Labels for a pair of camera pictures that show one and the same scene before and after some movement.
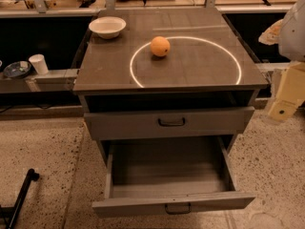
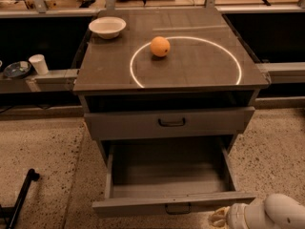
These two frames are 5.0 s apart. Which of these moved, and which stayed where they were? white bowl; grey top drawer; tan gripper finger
Moved: tan gripper finger
Stayed: grey top drawer; white bowl
